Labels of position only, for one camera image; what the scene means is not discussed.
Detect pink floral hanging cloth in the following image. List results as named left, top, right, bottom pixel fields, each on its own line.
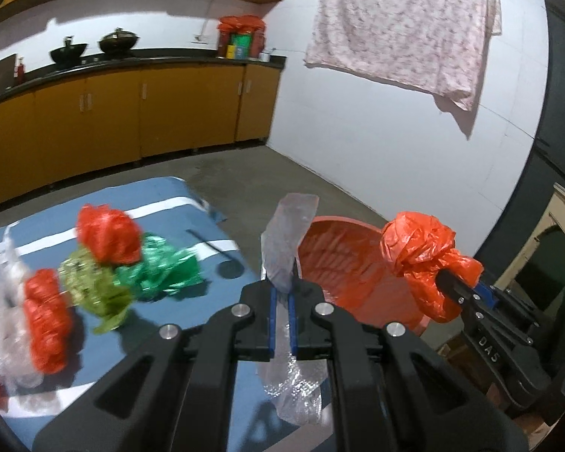
left=305, top=0, right=502, bottom=111

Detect orange lower kitchen cabinets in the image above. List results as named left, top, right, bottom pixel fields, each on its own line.
left=0, top=56, right=286, bottom=204

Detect yellow-green plastic bag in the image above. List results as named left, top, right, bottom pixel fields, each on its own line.
left=58, top=245, right=132, bottom=335

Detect black wok with handle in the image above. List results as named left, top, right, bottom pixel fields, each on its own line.
left=50, top=36, right=87, bottom=66

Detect orange-red plastic bag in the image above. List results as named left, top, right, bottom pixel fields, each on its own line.
left=380, top=211, right=484, bottom=324

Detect small red bottle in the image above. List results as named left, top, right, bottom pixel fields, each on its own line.
left=15, top=56, right=25, bottom=85

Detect clear bubble wrap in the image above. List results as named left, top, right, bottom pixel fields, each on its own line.
left=0, top=228, right=43, bottom=389

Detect red plastic basin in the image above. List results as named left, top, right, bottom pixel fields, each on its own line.
left=298, top=216, right=431, bottom=336

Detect red crumpled plastic bag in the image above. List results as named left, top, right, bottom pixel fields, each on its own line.
left=76, top=204, right=142, bottom=265

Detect black lidded wok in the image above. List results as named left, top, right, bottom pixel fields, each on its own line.
left=99, top=27, right=139, bottom=58

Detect blue white striped cloth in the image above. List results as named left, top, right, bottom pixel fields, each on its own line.
left=0, top=177, right=257, bottom=448

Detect dark green plastic bag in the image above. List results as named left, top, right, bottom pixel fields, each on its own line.
left=114, top=233, right=204, bottom=302

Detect clear plastic film piece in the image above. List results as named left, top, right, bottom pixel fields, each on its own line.
left=258, top=193, right=327, bottom=426

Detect red bag of groceries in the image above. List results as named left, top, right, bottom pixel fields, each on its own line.
left=217, top=14, right=266, bottom=59

